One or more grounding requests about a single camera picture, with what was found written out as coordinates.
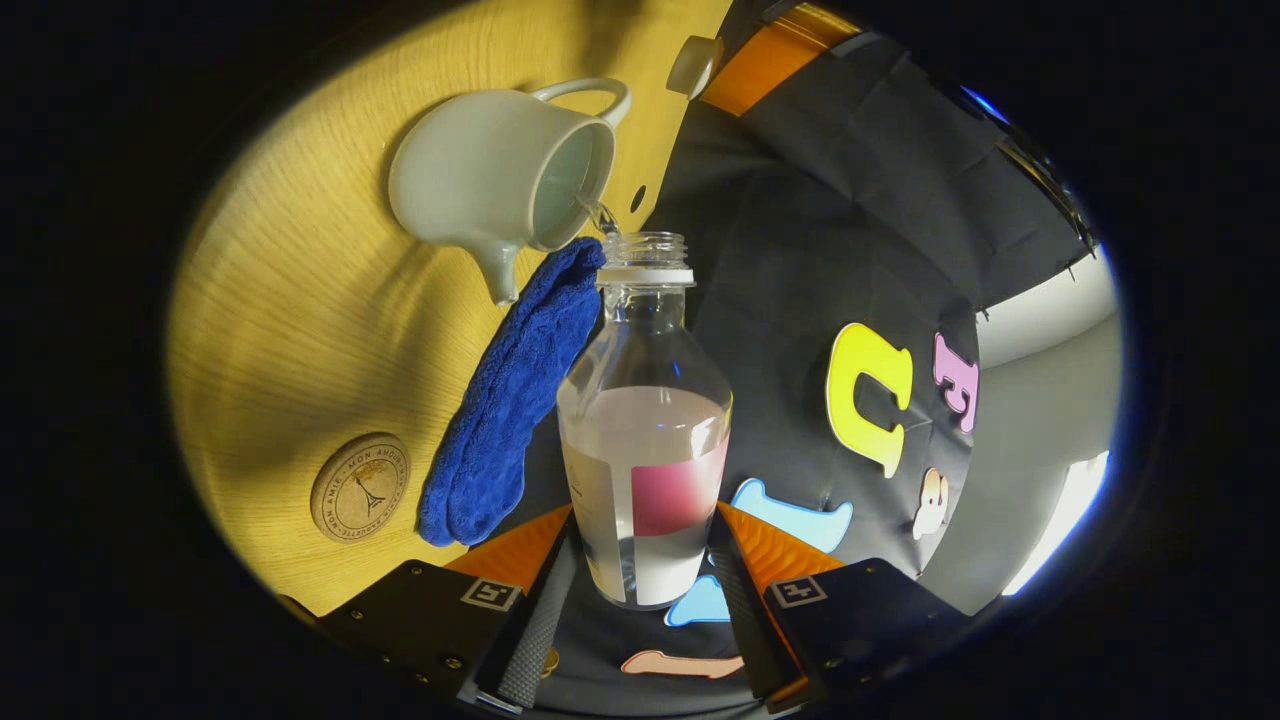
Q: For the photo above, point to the ceiling light panel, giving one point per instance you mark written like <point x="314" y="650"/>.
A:
<point x="1060" y="520"/>

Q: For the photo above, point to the blue towel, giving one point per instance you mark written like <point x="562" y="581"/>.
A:
<point x="510" y="400"/>

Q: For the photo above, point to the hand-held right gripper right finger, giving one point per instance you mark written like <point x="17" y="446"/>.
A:
<point x="735" y="610"/>

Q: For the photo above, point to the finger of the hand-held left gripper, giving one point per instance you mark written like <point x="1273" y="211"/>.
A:
<point x="780" y="55"/>

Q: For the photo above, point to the black table grommet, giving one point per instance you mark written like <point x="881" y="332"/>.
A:
<point x="638" y="199"/>

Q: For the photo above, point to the round cork coaster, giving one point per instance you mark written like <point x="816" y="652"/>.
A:
<point x="360" y="488"/>

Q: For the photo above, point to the clear water bottle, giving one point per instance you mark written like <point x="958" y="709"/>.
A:
<point x="645" y="450"/>

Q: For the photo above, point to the white teacup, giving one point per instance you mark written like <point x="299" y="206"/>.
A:
<point x="480" y="170"/>

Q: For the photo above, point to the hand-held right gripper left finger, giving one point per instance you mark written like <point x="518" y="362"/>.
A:
<point x="540" y="620"/>

